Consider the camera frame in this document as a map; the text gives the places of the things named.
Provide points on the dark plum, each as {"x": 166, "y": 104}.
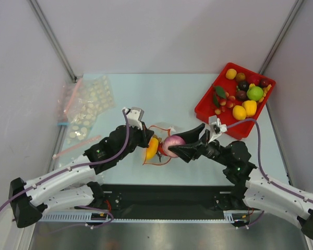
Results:
{"x": 264, "y": 82}

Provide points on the red lychee cluster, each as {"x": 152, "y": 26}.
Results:
{"x": 221, "y": 100}

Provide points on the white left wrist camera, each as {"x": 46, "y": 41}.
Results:
{"x": 134, "y": 116}

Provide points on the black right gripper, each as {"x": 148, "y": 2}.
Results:
{"x": 202, "y": 143}

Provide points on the dark purple mangosteen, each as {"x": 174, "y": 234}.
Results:
{"x": 243, "y": 86}

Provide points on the bag of white slices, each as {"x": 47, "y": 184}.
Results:
{"x": 89, "y": 98}

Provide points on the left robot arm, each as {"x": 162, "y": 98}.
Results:
{"x": 72, "y": 185}

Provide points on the pink zipper empty bag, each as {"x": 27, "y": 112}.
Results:
{"x": 68, "y": 150}

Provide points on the red chili pepper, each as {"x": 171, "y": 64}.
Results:
{"x": 161, "y": 150}

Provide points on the clear zip bag orange zipper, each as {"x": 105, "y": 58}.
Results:
{"x": 161, "y": 132}

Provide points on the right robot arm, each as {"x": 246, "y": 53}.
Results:
{"x": 252, "y": 185}

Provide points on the green apple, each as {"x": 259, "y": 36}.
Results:
{"x": 255, "y": 93}

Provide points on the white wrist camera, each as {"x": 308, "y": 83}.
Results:
{"x": 216, "y": 128}
{"x": 134, "y": 116}

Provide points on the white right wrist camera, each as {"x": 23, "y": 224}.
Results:
{"x": 216, "y": 128}

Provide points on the orange yellow mango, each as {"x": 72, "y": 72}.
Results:
{"x": 152, "y": 148}

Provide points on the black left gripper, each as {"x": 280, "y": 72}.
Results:
{"x": 145, "y": 135}

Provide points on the red plastic tray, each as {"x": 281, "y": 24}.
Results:
{"x": 236, "y": 93}

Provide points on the red apple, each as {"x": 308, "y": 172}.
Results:
{"x": 254, "y": 79}

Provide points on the purple onion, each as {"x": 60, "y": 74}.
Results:
{"x": 173, "y": 140}

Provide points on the yellow bell pepper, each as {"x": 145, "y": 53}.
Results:
{"x": 250, "y": 107}

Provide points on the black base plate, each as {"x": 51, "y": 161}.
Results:
{"x": 165, "y": 202}

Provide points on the yellow lemon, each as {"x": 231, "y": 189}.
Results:
{"x": 239, "y": 113}

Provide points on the aluminium frame post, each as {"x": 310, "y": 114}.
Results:
{"x": 47, "y": 29}
{"x": 292, "y": 15}

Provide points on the left aluminium frame post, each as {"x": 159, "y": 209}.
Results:
{"x": 47, "y": 29}

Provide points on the right aluminium frame post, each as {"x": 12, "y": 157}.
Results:
{"x": 292, "y": 15}

